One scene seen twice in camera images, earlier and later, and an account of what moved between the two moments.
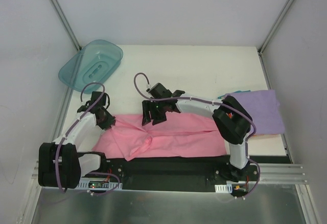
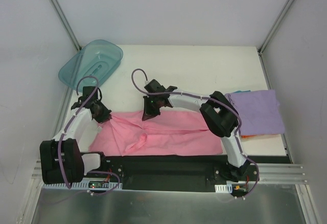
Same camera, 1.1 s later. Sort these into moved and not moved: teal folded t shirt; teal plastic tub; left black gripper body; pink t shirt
Moved: left black gripper body
Not moved: teal plastic tub; pink t shirt; teal folded t shirt
